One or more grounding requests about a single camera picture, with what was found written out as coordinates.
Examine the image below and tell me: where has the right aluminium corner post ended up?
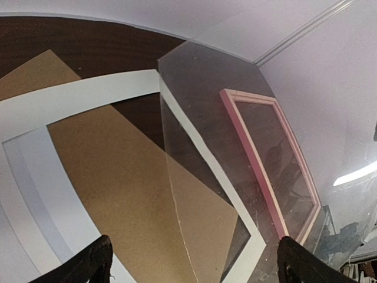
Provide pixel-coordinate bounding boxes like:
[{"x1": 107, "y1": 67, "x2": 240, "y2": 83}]
[{"x1": 253, "y1": 0, "x2": 357, "y2": 67}]

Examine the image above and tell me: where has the brown backing board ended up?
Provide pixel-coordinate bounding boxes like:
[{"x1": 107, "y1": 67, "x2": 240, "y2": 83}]
[{"x1": 1, "y1": 51, "x2": 237, "y2": 282}]

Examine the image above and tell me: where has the pink wooden picture frame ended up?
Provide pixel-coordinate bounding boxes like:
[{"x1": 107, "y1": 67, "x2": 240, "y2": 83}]
[{"x1": 220, "y1": 89, "x2": 322, "y2": 244}]

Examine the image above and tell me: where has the white mat board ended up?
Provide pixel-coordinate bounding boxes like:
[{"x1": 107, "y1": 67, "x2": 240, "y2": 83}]
[{"x1": 1, "y1": 70, "x2": 266, "y2": 282}]

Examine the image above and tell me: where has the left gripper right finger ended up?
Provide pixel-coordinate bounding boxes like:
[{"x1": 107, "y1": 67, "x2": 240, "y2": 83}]
[{"x1": 277, "y1": 236, "x2": 354, "y2": 283}]

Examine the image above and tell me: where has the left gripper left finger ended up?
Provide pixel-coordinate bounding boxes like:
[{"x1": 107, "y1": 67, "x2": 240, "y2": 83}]
[{"x1": 30, "y1": 235, "x2": 113, "y2": 283}]

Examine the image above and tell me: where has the clear acrylic sheet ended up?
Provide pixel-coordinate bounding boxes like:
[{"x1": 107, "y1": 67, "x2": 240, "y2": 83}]
[{"x1": 158, "y1": 42, "x2": 376, "y2": 282}]

